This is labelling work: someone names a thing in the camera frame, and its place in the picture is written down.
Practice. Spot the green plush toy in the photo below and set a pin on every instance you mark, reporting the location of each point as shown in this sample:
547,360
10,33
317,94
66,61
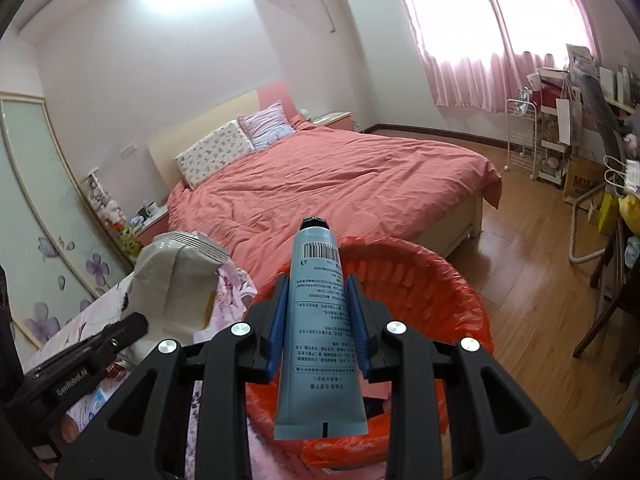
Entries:
131,242

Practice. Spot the white paper bag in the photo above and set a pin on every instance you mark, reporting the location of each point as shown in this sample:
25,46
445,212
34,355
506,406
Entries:
567,120

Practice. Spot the pink purple floral tablecloth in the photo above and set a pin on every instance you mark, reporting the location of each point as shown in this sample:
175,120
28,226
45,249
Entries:
232,290

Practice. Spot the bed with beige pink headboard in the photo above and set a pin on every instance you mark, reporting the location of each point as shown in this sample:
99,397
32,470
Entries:
200,135

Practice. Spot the white storage cart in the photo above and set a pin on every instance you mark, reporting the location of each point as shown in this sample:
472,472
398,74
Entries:
550,160

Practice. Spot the orange duvet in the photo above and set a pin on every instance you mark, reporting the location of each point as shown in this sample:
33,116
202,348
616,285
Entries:
350,170

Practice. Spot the pink curtain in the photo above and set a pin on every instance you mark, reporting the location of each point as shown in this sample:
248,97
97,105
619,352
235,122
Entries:
465,80

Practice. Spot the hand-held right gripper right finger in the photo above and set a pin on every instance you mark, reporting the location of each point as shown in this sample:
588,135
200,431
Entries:
357,320

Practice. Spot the wooden chair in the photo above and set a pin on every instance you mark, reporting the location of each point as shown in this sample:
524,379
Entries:
605,310

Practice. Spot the white mug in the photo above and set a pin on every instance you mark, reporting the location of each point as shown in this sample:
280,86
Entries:
149,208

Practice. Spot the white floral pillow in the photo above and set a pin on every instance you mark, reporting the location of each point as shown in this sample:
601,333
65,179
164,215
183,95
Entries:
215,155

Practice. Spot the yellow bag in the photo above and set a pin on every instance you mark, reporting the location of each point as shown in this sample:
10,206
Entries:
627,210

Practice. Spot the blue tissue packet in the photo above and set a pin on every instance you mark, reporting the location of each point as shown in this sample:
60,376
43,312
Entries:
97,402

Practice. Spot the pink striped pillow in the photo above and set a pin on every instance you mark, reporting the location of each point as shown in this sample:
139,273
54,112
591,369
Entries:
267,125

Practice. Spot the clear tube of plush toys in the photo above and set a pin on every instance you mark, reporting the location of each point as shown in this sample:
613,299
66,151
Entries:
102,200

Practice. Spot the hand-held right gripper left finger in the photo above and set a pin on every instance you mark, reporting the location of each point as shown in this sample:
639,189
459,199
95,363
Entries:
277,320

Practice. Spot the white tube frame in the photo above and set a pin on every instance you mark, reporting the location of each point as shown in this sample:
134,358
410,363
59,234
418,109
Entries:
575,230

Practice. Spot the blue grey tube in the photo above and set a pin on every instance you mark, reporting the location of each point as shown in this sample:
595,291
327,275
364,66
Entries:
315,335

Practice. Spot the beige snack bag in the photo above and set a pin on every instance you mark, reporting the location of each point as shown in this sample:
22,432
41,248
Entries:
170,285

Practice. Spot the red plastic basket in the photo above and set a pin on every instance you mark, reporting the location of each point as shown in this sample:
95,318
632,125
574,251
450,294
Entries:
425,285

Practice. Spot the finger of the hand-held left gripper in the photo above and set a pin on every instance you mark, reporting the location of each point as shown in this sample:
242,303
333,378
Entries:
125,332

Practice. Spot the pink white nightstand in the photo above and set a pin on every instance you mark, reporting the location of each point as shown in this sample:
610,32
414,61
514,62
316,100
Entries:
335,121
152,227

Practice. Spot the floral sliding door wardrobe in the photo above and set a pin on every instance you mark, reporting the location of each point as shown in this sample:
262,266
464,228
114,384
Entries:
30,185

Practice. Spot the white wall switch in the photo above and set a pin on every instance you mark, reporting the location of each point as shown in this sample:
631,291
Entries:
129,149

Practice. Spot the red plastic bag liner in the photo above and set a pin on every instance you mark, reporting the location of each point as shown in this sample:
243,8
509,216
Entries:
350,452

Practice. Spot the brown cardboard box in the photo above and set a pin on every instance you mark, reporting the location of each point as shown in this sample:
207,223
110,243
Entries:
582,180

